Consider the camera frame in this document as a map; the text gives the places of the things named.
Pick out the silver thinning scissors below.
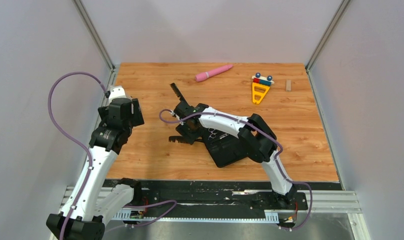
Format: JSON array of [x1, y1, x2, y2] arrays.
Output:
[[208, 128, 228, 140]]

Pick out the black zip tool case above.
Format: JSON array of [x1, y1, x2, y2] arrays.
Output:
[[202, 128, 248, 168]]

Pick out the black barber comb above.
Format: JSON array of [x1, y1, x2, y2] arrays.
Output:
[[170, 82, 187, 104]]

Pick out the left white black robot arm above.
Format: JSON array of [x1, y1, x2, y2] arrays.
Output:
[[46, 86, 144, 240]]

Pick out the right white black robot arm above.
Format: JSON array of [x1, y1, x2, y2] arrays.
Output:
[[170, 101, 296, 209]]

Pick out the pink cylindrical wand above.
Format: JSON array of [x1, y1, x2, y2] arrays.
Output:
[[195, 64, 233, 82]]

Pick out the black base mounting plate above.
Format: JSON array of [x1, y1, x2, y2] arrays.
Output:
[[109, 179, 310, 220]]

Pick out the colourful toy block bar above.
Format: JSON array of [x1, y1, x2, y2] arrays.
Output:
[[251, 72, 275, 87]]

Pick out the small wooden block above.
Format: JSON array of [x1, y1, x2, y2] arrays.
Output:
[[285, 79, 292, 92]]

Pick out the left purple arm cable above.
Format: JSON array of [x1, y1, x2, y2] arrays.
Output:
[[48, 71, 178, 240]]

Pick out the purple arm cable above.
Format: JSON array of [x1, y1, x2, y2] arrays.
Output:
[[158, 109, 314, 232], [48, 71, 178, 240]]

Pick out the yellow triangular toy frame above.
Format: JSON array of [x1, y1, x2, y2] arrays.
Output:
[[251, 82, 271, 105]]

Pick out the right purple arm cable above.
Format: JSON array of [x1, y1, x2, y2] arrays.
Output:
[[158, 109, 314, 232]]

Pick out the left aluminium corner post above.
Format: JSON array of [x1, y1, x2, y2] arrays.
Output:
[[72, 0, 117, 72]]

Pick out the aluminium corner post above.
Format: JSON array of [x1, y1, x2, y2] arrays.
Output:
[[305, 0, 352, 73], [72, 0, 117, 72]]

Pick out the aluminium front rail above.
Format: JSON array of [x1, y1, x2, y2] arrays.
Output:
[[49, 186, 372, 240]]

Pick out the right aluminium corner post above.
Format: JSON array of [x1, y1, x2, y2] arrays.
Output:
[[305, 0, 352, 73]]

